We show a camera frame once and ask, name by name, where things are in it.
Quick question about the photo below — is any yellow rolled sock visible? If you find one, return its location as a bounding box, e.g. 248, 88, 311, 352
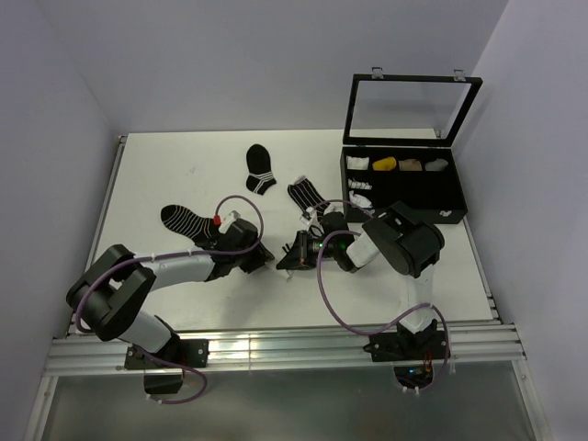
372, 156, 398, 172

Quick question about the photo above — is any black pinstriped sock white toe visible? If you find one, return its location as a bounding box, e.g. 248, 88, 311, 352
287, 175, 330, 220

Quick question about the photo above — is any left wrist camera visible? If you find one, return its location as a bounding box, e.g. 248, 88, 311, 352
219, 210, 241, 234

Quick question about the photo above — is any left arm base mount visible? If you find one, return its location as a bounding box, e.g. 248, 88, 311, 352
123, 337, 209, 404

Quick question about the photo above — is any white rolled sock top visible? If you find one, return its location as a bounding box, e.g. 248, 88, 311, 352
346, 156, 370, 171

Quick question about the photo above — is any tan rolled sock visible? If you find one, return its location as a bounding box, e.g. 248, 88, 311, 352
398, 159, 423, 172

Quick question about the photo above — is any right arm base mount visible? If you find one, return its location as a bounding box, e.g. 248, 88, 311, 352
363, 327, 447, 390

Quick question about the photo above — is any white rolled sock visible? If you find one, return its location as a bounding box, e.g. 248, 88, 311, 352
346, 156, 370, 171
349, 191, 373, 209
347, 179, 373, 190

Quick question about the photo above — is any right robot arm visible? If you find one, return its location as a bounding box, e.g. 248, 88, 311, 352
277, 201, 445, 358

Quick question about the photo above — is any black compartment storage box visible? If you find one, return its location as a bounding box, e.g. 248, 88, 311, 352
340, 146, 468, 224

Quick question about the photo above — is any grey rolled sock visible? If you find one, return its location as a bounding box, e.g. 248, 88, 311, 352
424, 158, 449, 172

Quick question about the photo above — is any black sock with striped cuff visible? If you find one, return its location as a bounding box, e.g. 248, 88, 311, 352
245, 144, 277, 196

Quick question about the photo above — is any glass box lid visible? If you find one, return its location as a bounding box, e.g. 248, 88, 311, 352
343, 71, 483, 149

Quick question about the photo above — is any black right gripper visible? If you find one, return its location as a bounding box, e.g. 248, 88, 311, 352
278, 229, 339, 269

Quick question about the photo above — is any white rolled sock bottom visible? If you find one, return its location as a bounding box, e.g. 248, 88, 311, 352
349, 191, 373, 209

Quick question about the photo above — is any white rolled sock middle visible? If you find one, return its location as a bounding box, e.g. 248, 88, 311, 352
347, 179, 373, 190

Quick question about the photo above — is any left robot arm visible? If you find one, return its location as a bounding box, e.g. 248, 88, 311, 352
66, 218, 274, 367

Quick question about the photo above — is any aluminium frame rail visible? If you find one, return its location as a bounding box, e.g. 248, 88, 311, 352
43, 323, 526, 377

